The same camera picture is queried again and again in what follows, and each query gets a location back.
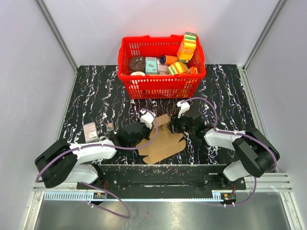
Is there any orange tube with blue cap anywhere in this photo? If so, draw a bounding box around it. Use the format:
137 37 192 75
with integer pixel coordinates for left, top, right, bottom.
160 55 178 65

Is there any pink small box in basket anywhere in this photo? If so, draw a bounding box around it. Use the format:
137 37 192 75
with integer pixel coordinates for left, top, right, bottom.
157 58 169 75

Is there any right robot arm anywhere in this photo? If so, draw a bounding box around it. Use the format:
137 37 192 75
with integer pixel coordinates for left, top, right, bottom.
169 111 280 190

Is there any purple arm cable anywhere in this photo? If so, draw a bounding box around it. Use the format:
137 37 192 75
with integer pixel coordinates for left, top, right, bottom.
181 97 279 207
35 109 159 219

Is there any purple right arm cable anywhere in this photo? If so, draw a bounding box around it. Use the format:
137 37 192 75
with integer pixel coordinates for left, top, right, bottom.
181 97 279 207

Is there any brown round cookie pack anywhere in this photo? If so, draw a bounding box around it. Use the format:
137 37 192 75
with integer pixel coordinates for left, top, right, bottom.
129 56 146 72

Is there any brown cardboard box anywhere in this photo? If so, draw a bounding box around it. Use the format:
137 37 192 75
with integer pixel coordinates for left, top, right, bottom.
138 114 186 164

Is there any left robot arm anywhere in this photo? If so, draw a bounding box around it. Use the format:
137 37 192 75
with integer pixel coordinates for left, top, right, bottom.
35 122 153 190

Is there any small clear plastic bag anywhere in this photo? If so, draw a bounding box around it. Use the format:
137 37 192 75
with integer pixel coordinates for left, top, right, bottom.
106 123 114 131

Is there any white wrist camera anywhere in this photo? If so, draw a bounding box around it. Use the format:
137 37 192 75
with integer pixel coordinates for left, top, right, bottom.
177 101 190 118
140 108 156 129

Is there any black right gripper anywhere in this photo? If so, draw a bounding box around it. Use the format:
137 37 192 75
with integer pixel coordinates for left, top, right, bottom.
167 113 195 135

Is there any yellow green striped box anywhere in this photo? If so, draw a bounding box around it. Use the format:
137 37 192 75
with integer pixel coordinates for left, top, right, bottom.
167 61 188 75

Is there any aluminium frame rail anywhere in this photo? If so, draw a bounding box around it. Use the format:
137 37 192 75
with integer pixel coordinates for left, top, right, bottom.
35 0 78 72

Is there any teal snack box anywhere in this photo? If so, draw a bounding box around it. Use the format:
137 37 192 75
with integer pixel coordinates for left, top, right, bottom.
145 57 157 75

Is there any small orange packet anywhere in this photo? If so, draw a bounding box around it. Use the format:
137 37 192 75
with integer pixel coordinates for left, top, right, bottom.
186 67 198 74

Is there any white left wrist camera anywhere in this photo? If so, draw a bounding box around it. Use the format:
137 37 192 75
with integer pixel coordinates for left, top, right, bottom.
140 108 156 129

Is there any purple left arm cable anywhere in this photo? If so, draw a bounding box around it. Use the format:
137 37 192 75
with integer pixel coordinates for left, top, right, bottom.
35 109 159 219

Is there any red plastic shopping basket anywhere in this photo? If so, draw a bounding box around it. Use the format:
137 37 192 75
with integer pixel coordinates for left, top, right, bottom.
118 35 206 99

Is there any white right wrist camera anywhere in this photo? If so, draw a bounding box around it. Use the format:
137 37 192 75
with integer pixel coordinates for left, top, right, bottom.
177 101 190 118

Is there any tall orange yellow carton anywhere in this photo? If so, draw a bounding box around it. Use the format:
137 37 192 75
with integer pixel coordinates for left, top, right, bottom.
177 32 197 63

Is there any white round lid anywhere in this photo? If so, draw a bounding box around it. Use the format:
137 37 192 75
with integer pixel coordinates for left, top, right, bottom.
130 71 145 76

